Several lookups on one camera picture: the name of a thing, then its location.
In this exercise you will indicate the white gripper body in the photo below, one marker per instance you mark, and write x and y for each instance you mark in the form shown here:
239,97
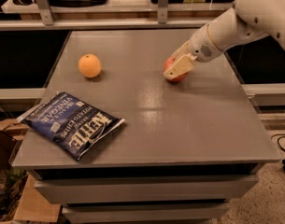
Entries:
202,48

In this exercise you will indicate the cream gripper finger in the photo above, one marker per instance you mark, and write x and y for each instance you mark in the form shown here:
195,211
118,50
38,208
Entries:
182,50
187,62

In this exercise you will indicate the red apple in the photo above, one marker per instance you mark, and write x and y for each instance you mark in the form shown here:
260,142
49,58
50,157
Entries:
172,71

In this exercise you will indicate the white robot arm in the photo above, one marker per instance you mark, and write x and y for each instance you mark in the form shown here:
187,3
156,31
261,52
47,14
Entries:
244,22

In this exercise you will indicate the grey drawer cabinet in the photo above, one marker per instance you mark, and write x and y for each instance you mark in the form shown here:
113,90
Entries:
183,152

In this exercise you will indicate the orange fruit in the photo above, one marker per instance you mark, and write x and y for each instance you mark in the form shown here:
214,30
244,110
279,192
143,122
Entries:
89,66

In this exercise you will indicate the blue potato chips bag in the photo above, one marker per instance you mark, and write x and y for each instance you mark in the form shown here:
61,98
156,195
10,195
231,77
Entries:
74,125

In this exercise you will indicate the lower grey drawer front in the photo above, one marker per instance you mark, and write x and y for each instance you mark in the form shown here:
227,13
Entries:
145,213

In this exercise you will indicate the grey drawer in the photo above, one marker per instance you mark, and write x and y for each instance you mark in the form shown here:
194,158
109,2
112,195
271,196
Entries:
146,189
145,213

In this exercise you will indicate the upper grey drawer front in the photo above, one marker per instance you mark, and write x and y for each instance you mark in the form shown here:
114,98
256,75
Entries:
146,189

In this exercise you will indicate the brown cardboard box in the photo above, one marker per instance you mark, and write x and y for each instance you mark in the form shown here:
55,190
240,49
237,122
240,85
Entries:
33,207

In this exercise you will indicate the middle metal shelf bracket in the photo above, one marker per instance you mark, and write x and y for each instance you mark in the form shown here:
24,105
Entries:
162,11

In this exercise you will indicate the metal shelf bracket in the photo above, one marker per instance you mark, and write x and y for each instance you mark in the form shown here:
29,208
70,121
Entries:
162,11
45,12

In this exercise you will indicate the left metal shelf bracket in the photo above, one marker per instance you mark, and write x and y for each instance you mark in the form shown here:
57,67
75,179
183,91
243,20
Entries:
45,12

